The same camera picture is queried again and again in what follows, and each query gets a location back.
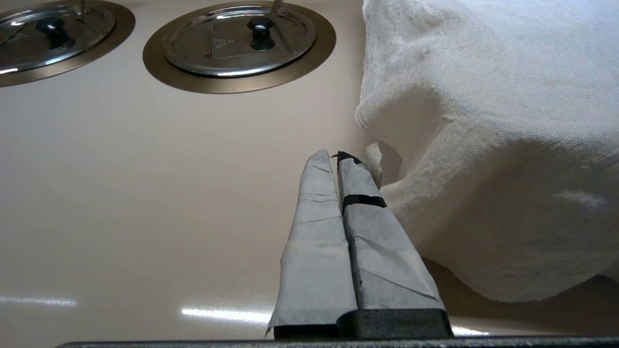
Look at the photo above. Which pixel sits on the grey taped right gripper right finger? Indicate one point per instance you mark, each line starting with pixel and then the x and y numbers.
pixel 387 270

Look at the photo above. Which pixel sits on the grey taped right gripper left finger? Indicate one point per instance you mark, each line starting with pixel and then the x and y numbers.
pixel 316 251

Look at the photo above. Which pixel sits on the steel lid with black knob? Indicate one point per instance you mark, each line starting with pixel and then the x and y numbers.
pixel 222 55
pixel 29 46

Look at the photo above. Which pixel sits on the white cloth cover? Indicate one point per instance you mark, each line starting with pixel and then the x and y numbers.
pixel 483 145

